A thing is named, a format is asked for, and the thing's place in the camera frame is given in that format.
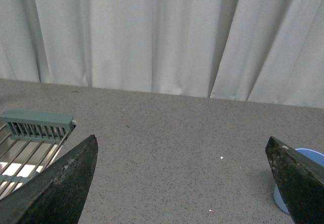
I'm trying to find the light blue plastic cup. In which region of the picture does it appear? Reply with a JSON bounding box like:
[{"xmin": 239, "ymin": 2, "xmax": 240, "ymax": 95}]
[{"xmin": 273, "ymin": 148, "xmax": 323, "ymax": 215}]

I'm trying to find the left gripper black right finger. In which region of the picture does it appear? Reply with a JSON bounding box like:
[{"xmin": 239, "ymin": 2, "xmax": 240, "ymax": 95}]
[{"xmin": 265, "ymin": 137, "xmax": 323, "ymax": 223}]

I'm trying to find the white pleated curtain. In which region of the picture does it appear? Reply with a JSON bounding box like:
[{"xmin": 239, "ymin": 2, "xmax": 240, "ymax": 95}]
[{"xmin": 1, "ymin": 0, "xmax": 323, "ymax": 108}]

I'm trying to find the green metal dish rack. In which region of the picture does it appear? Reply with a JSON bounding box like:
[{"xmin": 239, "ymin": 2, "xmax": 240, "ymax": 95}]
[{"xmin": 1, "ymin": 109, "xmax": 76, "ymax": 198}]

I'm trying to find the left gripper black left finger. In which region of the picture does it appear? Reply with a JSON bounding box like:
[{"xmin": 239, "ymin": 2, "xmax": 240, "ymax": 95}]
[{"xmin": 1, "ymin": 135, "xmax": 98, "ymax": 223}]

